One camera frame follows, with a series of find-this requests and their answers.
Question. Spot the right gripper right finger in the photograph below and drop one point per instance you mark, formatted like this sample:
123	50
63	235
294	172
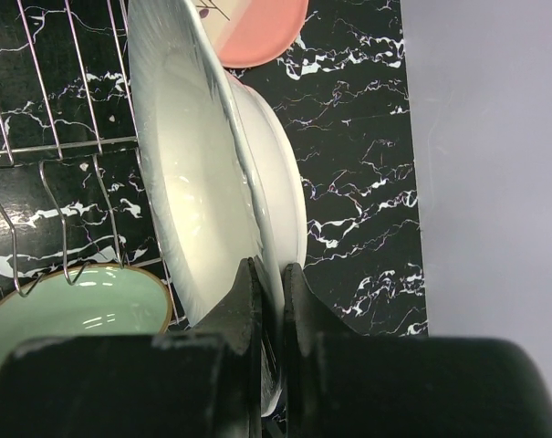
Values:
343	384

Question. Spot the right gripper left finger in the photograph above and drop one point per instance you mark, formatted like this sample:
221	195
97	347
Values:
202	382

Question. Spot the pale green bowl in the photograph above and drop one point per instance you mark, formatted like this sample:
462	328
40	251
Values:
105	300

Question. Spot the white grey rimmed plate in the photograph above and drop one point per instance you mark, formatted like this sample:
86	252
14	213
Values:
219	169

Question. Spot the pink cream floral plate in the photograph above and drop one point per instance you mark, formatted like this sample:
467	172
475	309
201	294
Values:
250	33

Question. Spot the metal wire dish rack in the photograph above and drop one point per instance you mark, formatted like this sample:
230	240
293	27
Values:
71	189

